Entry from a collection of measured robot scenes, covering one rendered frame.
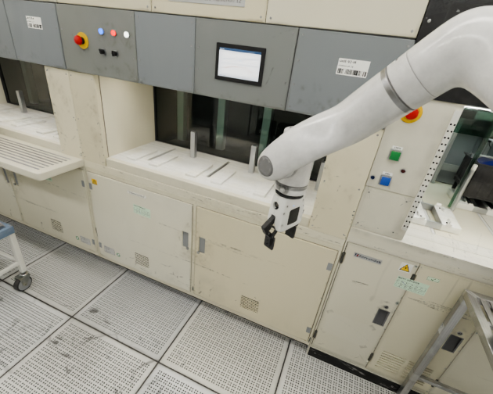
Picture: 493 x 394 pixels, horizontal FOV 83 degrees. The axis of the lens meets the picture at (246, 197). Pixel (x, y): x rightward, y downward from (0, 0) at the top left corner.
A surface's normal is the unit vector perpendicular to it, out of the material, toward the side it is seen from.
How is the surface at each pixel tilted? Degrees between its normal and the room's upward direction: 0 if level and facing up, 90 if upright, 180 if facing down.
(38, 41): 90
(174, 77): 90
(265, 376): 0
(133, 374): 0
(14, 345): 0
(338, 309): 90
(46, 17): 90
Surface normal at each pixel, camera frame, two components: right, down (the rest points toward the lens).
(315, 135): -0.11, -0.06
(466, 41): -0.74, 0.15
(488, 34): -0.62, -0.07
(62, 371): 0.11, -0.88
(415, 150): -0.37, 0.40
